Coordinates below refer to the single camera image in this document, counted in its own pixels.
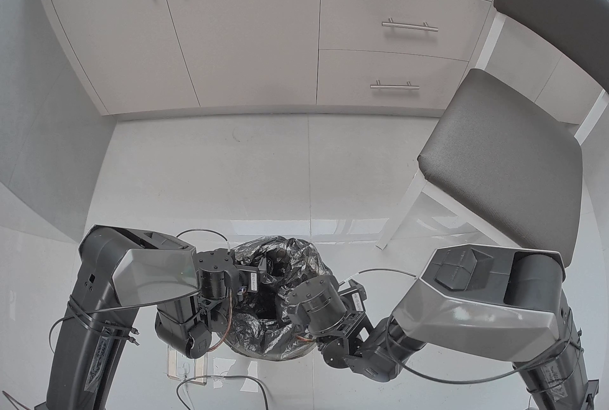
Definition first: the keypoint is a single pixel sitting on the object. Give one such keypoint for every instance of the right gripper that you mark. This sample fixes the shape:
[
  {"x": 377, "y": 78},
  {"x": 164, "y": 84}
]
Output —
[{"x": 359, "y": 299}]

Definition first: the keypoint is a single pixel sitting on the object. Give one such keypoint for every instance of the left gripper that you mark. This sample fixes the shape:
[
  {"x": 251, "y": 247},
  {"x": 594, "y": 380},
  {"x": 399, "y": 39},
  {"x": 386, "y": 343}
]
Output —
[{"x": 253, "y": 282}]

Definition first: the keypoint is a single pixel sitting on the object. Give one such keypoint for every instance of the black plastic bag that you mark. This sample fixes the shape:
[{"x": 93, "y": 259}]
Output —
[{"x": 266, "y": 336}]

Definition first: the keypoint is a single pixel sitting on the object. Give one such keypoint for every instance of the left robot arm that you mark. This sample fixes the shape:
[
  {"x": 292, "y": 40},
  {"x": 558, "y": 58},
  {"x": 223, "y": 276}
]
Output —
[{"x": 152, "y": 275}]

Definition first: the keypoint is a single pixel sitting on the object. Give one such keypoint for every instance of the grey chair with white legs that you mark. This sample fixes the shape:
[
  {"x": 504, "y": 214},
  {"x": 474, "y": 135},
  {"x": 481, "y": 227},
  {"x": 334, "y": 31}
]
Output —
[{"x": 499, "y": 146}]

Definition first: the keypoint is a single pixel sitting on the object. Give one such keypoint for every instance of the beige cabinet with drawers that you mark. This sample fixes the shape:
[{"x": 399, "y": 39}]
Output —
[{"x": 238, "y": 18}]

